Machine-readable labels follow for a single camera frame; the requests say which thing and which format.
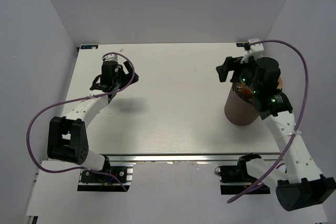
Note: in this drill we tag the aluminium table front rail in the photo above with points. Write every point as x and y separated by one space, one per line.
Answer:
173 158

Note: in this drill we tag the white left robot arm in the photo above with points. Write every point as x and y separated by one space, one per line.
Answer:
67 136

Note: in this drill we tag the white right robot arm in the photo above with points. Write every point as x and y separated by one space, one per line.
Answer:
303 184

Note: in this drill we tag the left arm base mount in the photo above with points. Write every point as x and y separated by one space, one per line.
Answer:
114 177

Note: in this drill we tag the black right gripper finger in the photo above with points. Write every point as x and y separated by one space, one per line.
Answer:
232 64
222 73

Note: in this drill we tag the blue sticker left corner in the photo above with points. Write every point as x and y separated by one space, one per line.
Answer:
88 47

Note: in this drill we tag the orange bottle with patterned label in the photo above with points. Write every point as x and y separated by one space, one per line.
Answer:
244 92

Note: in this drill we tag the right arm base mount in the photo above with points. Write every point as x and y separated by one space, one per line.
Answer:
234 178

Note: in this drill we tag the dark brown round bin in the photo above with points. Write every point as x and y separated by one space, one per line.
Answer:
242 113

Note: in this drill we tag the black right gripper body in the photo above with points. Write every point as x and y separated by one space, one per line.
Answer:
245 73

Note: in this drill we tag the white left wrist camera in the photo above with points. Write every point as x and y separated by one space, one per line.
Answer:
110 57

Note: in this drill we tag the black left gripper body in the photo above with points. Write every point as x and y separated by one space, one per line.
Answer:
123 79

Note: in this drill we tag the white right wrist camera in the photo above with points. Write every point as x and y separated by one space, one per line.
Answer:
254 48

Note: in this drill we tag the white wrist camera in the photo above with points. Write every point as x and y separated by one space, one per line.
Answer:
254 48
110 57

